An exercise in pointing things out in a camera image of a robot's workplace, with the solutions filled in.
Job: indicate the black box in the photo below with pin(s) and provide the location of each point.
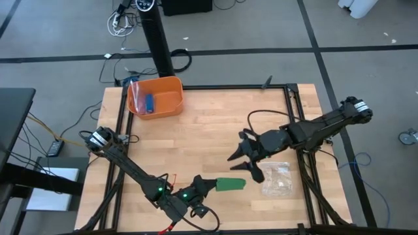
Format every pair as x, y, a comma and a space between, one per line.
186, 6

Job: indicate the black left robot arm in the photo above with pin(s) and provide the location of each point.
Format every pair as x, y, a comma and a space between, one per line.
130, 169

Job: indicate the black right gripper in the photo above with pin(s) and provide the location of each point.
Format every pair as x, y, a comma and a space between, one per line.
256, 150

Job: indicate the black tower fan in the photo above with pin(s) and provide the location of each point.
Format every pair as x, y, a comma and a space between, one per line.
156, 39

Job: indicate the black power adapter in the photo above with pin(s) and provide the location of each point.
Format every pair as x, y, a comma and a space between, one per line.
55, 148

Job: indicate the black desk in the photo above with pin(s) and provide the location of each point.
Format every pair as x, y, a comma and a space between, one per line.
16, 107

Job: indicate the clear bag with pink stripe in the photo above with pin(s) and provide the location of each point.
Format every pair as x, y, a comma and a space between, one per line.
138, 98

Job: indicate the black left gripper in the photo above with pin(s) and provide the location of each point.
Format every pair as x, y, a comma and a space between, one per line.
196, 194

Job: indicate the grey caster wheel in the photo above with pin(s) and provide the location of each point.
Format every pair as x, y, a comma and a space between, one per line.
406, 137

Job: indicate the clear zip bag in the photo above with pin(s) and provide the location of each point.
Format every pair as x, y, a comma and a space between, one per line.
277, 182

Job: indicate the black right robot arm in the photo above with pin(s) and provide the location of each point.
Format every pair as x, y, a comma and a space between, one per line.
313, 129

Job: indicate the black pointed frame bracket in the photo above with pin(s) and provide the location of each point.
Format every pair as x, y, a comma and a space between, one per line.
267, 82

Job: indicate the blue bandage roll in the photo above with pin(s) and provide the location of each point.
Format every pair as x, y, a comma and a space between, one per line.
149, 103

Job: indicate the white plastic object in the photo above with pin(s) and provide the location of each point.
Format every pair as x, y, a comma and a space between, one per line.
359, 8

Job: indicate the orange plastic bin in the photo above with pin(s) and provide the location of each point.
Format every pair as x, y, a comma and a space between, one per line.
166, 98

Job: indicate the green elastic bandage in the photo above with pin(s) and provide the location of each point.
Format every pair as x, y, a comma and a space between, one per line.
232, 184

